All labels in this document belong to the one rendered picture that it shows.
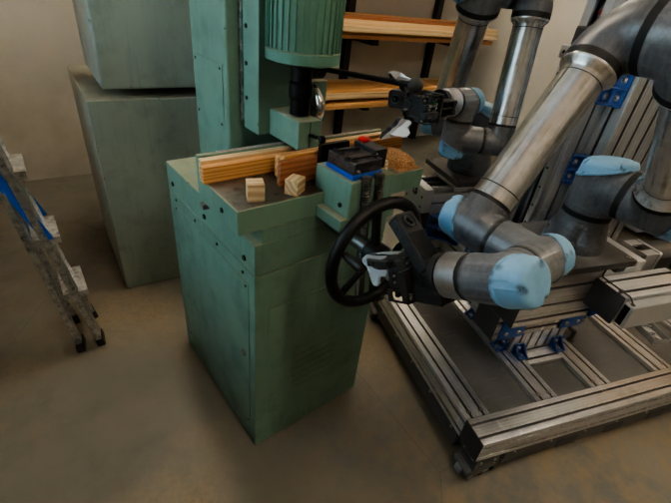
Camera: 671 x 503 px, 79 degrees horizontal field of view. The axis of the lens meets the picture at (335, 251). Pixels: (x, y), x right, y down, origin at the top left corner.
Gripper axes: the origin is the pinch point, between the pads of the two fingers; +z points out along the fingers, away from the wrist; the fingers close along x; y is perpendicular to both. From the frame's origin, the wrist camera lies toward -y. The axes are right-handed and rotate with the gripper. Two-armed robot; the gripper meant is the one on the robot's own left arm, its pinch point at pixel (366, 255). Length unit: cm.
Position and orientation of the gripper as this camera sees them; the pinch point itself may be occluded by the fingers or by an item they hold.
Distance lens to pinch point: 83.2
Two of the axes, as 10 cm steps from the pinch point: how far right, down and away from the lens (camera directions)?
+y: 1.7, 9.7, 1.6
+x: 8.1, -2.3, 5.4
